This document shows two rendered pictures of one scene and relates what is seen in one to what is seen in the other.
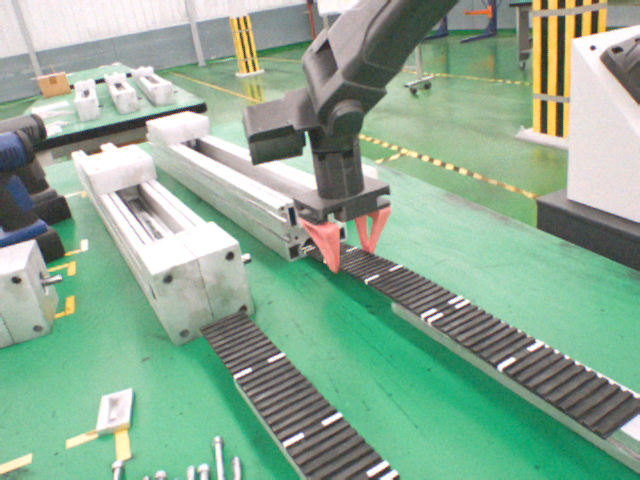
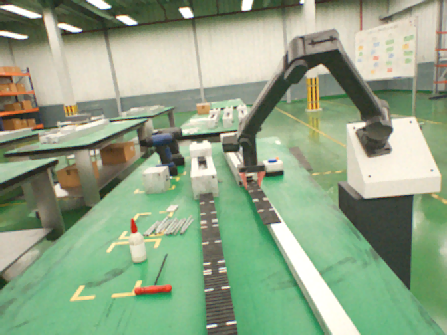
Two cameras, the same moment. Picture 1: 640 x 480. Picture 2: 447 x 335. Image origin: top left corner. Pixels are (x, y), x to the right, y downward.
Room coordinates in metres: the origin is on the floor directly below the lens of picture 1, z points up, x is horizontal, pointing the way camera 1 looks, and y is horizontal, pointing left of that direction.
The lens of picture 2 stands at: (-0.56, -0.40, 1.20)
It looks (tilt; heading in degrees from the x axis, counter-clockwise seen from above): 14 degrees down; 22
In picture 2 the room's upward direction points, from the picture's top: 7 degrees counter-clockwise
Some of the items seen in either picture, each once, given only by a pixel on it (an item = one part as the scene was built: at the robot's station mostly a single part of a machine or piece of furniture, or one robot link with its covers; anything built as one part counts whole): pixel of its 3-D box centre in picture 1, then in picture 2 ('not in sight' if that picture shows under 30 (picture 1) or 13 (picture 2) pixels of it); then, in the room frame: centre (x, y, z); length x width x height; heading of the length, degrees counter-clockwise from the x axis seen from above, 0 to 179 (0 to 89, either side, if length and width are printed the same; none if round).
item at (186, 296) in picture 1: (204, 277); (207, 183); (0.56, 0.14, 0.83); 0.12 x 0.09 x 0.10; 116
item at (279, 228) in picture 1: (218, 171); (237, 156); (1.04, 0.18, 0.82); 0.80 x 0.10 x 0.09; 26
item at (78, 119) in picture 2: not in sight; (87, 138); (4.15, 4.26, 0.50); 1.03 x 0.55 x 1.01; 24
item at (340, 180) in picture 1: (339, 176); (250, 159); (0.60, -0.04, 0.91); 0.10 x 0.07 x 0.07; 116
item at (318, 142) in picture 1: (326, 126); (247, 144); (0.60, -0.03, 0.97); 0.07 x 0.06 x 0.07; 98
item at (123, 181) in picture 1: (118, 175); (200, 151); (0.96, 0.35, 0.87); 0.16 x 0.11 x 0.07; 26
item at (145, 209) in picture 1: (126, 199); (201, 161); (0.96, 0.35, 0.82); 0.80 x 0.10 x 0.09; 26
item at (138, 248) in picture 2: not in sight; (136, 239); (0.06, 0.13, 0.84); 0.04 x 0.04 x 0.12
